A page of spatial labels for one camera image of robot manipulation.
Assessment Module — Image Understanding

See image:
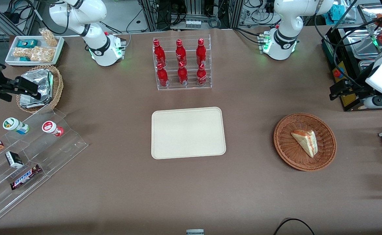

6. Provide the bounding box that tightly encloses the triangle sandwich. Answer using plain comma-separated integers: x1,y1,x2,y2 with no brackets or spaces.
291,129,318,158

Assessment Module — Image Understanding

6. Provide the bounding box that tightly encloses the white rectangular snack tray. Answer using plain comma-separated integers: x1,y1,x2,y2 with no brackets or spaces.
5,35,65,66

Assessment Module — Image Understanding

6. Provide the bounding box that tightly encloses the light tan wicker basket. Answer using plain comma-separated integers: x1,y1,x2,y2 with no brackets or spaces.
16,65,64,114

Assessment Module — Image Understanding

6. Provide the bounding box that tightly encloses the steel tray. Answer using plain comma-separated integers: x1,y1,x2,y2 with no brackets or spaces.
344,29,382,60

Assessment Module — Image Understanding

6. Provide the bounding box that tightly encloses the round brown wicker basket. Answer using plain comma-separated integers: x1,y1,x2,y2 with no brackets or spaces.
274,113,337,172

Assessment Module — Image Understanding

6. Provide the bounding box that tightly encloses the beige rectangular tray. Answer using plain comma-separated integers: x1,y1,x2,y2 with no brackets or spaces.
151,107,227,160

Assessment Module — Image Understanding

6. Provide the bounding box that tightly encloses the aluminium foil container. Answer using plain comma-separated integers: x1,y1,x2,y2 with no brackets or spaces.
19,69,54,109

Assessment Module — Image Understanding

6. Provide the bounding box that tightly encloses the clear bag of crackers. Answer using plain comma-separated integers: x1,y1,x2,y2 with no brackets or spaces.
13,47,32,59
30,46,56,63

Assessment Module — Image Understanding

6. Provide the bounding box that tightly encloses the black equipment cart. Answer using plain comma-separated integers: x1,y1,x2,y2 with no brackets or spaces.
321,25,382,112

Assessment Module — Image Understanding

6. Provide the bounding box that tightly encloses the green lid yogurt bottle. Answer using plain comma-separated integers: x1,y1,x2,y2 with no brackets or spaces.
3,117,30,135

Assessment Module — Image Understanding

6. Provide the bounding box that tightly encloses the teal snack box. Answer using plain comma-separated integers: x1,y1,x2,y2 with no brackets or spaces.
17,39,39,49

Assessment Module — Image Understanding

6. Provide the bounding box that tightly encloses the red lid yogurt bottle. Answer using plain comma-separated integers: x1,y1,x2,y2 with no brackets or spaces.
41,120,64,137

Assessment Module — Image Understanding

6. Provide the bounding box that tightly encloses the clear bag of peanuts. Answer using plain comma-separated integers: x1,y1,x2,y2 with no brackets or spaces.
39,27,59,47

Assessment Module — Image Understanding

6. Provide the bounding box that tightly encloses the small black white box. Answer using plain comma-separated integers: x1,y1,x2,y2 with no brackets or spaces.
5,151,24,169

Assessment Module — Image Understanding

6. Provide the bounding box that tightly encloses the clear acrylic stepped display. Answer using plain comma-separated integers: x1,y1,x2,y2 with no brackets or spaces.
0,109,89,223

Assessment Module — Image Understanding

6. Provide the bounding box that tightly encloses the teal plastic bag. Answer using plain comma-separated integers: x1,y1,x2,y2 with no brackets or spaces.
329,4,355,21

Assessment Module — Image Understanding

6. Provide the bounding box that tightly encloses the Snickers chocolate bar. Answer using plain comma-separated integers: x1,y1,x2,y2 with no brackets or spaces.
10,164,42,191

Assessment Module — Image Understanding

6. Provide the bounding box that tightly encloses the red cola bottle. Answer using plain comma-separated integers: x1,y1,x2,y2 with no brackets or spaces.
175,39,188,66
177,61,189,86
153,39,167,68
196,38,207,66
196,63,208,86
156,62,169,87

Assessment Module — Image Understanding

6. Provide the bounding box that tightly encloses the clear acrylic bottle rack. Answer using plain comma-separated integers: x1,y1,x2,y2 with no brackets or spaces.
152,34,212,91

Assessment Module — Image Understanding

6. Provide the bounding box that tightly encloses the black looped cable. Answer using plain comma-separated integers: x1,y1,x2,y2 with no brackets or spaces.
273,218,315,235

